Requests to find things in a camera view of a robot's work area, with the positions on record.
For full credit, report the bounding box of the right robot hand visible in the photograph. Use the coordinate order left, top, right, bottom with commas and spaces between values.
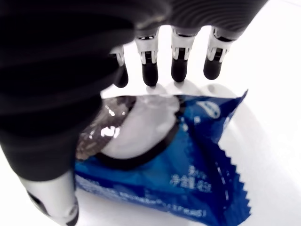
0, 0, 269, 226

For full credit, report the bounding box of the blue Oreo cookie package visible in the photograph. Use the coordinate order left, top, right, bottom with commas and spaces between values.
74, 89, 250, 218

